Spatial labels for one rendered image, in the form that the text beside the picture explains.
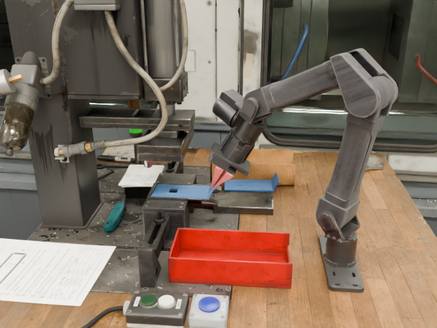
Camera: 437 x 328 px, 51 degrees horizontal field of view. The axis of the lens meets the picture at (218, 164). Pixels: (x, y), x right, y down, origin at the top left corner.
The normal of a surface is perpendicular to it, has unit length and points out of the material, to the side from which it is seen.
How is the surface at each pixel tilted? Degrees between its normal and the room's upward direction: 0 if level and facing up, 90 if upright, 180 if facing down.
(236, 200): 0
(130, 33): 90
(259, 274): 90
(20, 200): 90
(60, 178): 90
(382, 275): 0
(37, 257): 1
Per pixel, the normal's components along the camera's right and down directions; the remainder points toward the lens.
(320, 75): -0.76, 0.26
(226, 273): -0.09, 0.39
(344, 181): -0.60, 0.24
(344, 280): 0.00, -0.92
